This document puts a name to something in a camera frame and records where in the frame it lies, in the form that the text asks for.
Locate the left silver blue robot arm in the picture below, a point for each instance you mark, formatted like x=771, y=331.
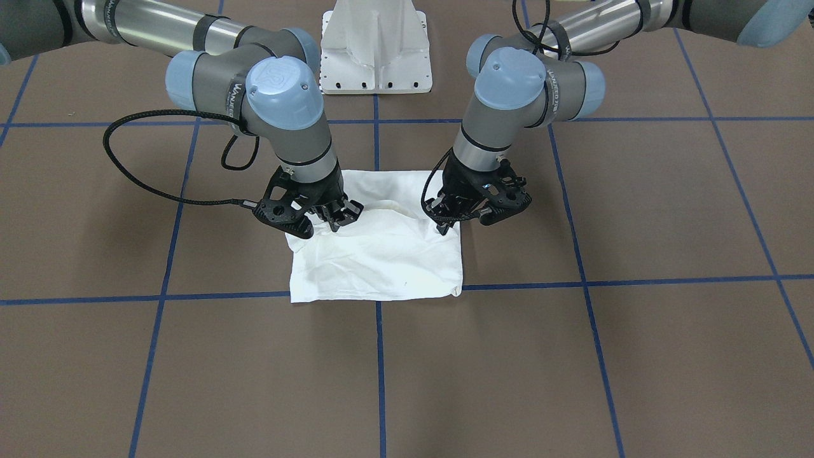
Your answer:
x=542, y=75

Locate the white central mounting column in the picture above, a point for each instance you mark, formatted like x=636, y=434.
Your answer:
x=375, y=48

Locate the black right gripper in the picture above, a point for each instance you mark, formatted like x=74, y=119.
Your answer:
x=322, y=193

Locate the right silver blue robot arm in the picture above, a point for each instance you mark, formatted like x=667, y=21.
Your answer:
x=259, y=82

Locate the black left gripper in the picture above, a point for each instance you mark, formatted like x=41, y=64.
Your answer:
x=463, y=180

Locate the white long-sleeve printed shirt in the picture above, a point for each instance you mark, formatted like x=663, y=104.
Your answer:
x=392, y=252

